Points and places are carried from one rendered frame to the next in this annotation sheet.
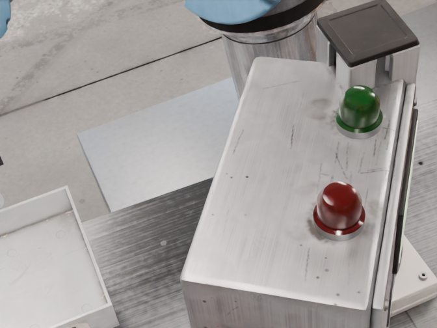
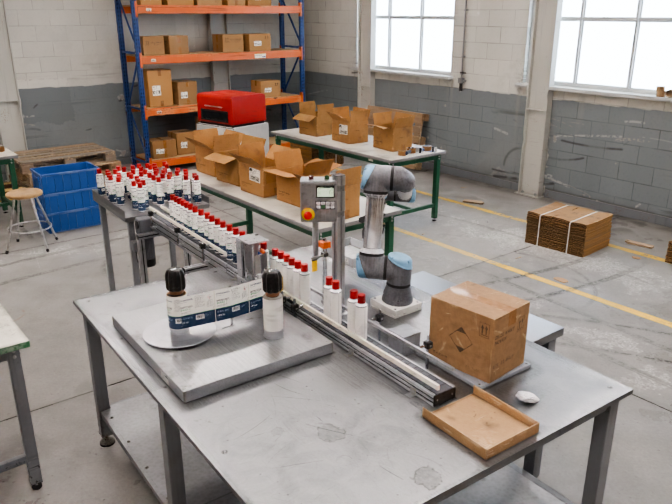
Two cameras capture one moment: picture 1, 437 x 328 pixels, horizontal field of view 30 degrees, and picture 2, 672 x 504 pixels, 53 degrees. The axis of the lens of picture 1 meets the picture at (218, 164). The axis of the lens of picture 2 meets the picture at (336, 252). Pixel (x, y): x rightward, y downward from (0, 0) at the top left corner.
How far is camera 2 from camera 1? 2.93 m
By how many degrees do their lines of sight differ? 61
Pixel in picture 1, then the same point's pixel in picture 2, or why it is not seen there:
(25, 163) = not seen: hidden behind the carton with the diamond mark
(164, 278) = (380, 287)
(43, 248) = not seen: hidden behind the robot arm
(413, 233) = (415, 315)
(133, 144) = (424, 278)
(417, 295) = (390, 311)
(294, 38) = (369, 199)
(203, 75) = not seen: hidden behind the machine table
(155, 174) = (414, 281)
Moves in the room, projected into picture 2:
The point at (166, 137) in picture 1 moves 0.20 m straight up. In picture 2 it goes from (429, 281) to (431, 246)
